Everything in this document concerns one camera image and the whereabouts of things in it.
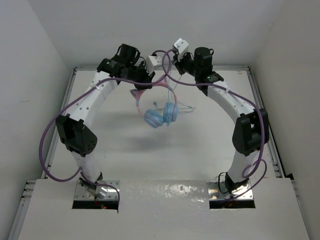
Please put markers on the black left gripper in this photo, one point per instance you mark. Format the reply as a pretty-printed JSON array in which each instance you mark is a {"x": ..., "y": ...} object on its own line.
[{"x": 147, "y": 78}]

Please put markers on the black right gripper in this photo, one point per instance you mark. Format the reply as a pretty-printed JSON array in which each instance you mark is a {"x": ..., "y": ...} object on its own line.
[{"x": 179, "y": 63}]

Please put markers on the pink blue cat-ear headphones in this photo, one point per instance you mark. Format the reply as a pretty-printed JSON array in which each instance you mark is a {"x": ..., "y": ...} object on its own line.
[{"x": 153, "y": 118}]

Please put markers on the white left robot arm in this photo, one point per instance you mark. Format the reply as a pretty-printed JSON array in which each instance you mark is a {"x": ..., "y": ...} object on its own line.
[{"x": 74, "y": 127}]

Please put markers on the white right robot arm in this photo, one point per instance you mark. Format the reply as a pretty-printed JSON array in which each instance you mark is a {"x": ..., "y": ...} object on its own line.
[{"x": 251, "y": 123}]

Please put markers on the white front cover board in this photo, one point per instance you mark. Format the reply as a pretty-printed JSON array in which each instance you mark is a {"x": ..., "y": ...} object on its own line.
[{"x": 164, "y": 210}]

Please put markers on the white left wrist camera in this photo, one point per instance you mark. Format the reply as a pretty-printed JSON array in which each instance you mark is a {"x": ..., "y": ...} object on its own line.
[{"x": 152, "y": 62}]

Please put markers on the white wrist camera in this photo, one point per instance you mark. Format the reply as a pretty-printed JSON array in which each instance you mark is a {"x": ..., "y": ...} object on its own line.
[
  {"x": 152, "y": 62},
  {"x": 181, "y": 46}
]

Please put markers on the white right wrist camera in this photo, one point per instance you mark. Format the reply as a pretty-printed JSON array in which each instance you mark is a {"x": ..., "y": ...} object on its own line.
[{"x": 181, "y": 46}]

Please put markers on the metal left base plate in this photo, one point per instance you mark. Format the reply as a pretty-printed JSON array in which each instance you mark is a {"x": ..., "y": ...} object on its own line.
[{"x": 107, "y": 192}]

